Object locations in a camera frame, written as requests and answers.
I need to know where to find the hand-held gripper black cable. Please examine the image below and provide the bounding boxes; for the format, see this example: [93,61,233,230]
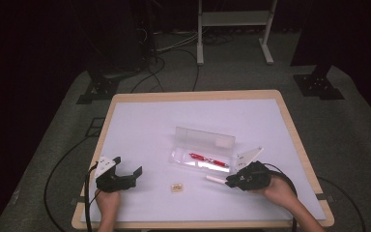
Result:
[84,162,100,232]
[263,161,367,232]

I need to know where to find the left hand-held gripper black cable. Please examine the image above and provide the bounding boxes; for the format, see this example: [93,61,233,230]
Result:
[84,162,100,232]

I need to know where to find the white metal stand frame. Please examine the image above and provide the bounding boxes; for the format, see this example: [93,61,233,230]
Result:
[196,0,278,67]

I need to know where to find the wooden table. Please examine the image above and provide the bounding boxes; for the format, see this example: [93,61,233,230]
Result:
[71,89,335,230]

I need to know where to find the white floor cables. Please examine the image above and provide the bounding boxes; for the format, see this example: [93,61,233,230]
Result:
[155,29,201,54]

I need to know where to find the person's right hand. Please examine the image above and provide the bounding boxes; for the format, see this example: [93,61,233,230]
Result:
[252,176,300,211]

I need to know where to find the red pen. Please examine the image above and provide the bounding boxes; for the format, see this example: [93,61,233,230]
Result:
[188,152,230,168]

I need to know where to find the clear plastic pencil case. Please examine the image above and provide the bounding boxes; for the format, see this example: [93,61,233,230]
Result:
[168,126,237,175]

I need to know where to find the white table mat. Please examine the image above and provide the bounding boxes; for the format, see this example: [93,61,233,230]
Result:
[80,98,327,223]

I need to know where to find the white pen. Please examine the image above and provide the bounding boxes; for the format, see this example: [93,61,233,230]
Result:
[205,175,228,186]

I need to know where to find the black floor cables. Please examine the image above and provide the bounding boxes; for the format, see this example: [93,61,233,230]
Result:
[129,47,201,94]

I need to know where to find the black stand base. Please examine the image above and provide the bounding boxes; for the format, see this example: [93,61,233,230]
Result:
[75,74,121,105]
[293,64,346,101]

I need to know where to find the black floor cable loop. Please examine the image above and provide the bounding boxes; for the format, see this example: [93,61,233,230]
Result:
[43,135,93,232]

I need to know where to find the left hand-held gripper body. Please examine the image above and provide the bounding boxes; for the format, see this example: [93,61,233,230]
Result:
[95,156,138,193]

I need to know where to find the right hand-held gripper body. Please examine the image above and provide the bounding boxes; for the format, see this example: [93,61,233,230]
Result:
[234,146,271,191]

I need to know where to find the right hand-held gripper black cable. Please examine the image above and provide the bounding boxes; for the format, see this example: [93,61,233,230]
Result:
[263,161,367,232]

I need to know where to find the person's left hand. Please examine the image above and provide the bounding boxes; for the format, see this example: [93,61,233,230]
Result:
[94,189,122,224]

